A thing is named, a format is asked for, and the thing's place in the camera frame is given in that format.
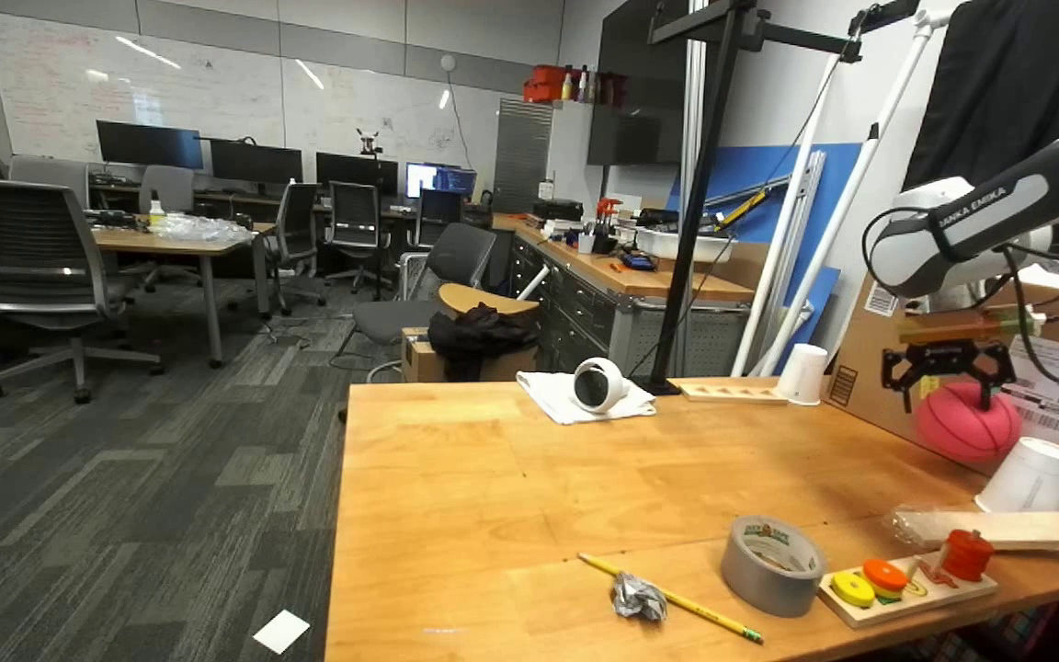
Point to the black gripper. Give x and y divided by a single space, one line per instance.
986 365

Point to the red rubber ball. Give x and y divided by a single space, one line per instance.
964 426

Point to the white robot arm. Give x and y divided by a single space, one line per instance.
934 249

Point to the brown cardboard box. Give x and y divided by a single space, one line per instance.
873 334

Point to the white paper cup near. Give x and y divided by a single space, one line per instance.
1026 479

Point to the white paper cup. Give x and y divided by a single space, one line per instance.
804 372
1026 479

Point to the white foam board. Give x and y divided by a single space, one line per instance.
1007 530

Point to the white paper cup far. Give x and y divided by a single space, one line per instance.
804 372

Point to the crumpled foil piece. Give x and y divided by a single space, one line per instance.
633 599

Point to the black vertical stand pole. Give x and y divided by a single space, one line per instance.
714 40

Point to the yellow pencil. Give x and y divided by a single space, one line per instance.
683 603

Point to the black bag on stool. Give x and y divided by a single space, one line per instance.
475 338

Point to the white paper on floor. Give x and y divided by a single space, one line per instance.
280 636

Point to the wooden office desk left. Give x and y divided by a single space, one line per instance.
205 253

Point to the grey office chair left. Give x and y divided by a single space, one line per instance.
52 276

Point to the orange stacked ring discs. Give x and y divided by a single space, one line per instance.
964 552

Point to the grey duct tape roll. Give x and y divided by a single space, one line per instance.
772 567

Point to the white round camera device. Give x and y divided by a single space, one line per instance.
596 386

